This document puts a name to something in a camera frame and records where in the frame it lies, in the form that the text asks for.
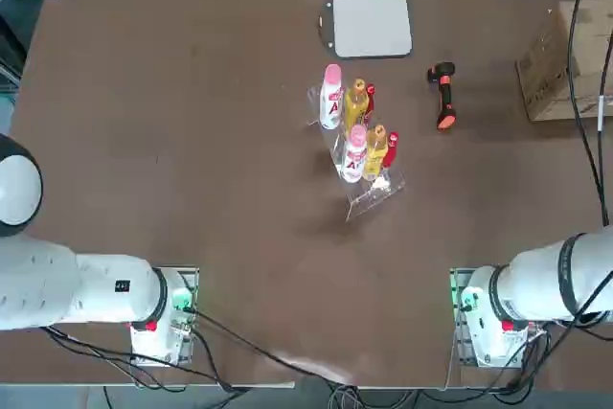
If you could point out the brown cardboard box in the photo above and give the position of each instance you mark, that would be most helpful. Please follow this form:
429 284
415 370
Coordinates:
546 69

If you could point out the yellow bottle with orange cap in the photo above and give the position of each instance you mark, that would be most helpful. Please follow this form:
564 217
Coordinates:
375 152
355 102

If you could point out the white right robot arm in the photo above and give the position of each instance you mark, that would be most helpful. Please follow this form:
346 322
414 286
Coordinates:
541 279

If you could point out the clear acrylic stepped shelf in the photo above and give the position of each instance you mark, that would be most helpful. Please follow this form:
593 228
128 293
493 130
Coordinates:
376 198

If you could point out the small red bottle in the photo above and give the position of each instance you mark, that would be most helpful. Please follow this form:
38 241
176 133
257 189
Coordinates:
390 150
370 98

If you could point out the white bottle with pink cap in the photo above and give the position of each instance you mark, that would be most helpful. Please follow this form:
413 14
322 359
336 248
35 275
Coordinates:
354 155
331 102

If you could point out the orange black barcode scanner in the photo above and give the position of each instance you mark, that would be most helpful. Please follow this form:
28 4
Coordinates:
445 97

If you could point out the white board with dark rim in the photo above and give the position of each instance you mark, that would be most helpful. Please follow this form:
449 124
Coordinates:
371 23

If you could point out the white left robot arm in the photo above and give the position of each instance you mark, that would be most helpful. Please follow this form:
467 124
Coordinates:
43 279

